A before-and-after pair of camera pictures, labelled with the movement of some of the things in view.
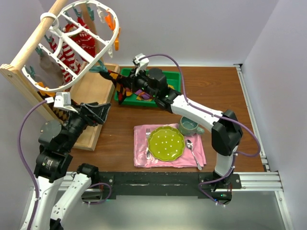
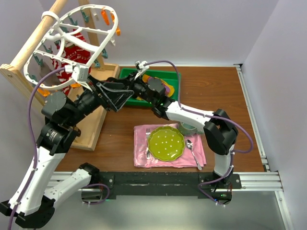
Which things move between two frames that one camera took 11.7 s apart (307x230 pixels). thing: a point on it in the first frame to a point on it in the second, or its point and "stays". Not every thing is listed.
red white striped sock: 67,55 to 62,75
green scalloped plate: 166,143 stays
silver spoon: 189,144 stays
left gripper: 97,113 to 116,97
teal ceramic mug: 189,127 stays
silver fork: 147,134 stays
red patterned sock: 82,38 to 76,53
